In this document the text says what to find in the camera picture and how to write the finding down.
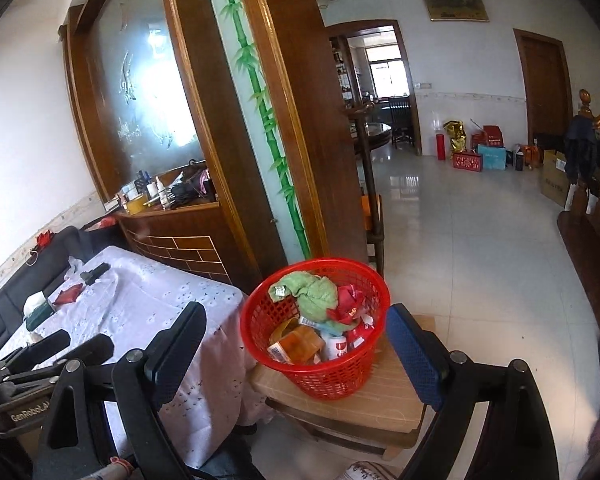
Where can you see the orange box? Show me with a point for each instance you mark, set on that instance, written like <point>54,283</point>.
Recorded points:
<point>300,342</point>

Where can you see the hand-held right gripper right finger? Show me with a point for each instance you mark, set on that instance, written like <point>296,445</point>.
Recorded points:
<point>412,355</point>

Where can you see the red wrapper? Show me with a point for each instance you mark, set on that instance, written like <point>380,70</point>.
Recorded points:
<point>350,305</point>

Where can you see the red cloth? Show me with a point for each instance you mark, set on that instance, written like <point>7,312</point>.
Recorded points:
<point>45,239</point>

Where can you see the red cylinder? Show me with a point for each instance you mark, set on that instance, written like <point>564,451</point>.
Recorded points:
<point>439,147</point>

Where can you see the wooden chair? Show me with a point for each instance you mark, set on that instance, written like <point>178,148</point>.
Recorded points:
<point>375,235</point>

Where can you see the dark jacket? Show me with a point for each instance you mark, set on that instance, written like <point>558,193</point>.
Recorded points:
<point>582,145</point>

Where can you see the black handbag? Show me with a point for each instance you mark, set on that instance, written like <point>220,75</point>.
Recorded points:
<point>187,196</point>

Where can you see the red gift box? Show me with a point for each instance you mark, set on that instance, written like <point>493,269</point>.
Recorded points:
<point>467,162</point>

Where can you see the red plastic basket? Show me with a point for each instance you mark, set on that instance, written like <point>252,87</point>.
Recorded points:
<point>330,380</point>

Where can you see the gold foil bag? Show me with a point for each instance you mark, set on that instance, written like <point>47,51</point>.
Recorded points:
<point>455,136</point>

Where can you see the wooden glass partition cabinet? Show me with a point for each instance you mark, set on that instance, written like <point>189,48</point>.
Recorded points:
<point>180,240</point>

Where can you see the yellow tape roll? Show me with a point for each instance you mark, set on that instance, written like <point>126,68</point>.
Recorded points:
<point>135,206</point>

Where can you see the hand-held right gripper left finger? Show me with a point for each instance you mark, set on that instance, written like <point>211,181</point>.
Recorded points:
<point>175,350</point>

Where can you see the brown wooden door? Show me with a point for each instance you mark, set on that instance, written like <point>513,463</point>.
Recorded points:
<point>542,85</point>

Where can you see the pink bag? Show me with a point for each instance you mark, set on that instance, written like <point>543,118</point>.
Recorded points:
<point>201,178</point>

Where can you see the dark dining chair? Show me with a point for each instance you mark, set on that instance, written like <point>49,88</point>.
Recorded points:
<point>400,120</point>

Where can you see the black bag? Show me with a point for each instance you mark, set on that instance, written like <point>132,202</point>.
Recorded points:
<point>102,224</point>

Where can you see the black sofa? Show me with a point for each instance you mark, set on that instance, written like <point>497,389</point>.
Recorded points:
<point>5,305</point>

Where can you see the green cloth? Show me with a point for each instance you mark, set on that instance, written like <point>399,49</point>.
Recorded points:
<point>315,295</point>

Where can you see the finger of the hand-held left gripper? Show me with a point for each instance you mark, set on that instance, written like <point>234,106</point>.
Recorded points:
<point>45,347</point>
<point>92,350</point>

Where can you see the blue gift bag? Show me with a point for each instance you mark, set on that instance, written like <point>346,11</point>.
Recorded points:
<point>492,158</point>

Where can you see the red gift bag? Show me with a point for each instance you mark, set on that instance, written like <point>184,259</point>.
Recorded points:
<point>491,136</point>

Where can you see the green tissue box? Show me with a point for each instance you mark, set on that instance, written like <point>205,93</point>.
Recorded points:
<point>40,312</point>

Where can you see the flat red box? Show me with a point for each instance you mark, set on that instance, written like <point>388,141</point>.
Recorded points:
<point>67,294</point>

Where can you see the red white snack packet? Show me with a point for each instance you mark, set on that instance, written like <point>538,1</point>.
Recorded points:
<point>362,333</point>

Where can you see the small framed picture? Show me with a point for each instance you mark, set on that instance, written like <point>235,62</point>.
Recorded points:
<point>454,4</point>

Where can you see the cardboard box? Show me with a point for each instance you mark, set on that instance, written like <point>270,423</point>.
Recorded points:
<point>554,180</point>

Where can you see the round dining table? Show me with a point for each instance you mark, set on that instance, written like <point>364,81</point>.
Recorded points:
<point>375,136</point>

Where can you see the white paper roll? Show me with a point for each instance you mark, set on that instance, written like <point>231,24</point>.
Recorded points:
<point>152,189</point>

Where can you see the white plastic bag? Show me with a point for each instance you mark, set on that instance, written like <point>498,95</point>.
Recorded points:
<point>75,265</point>

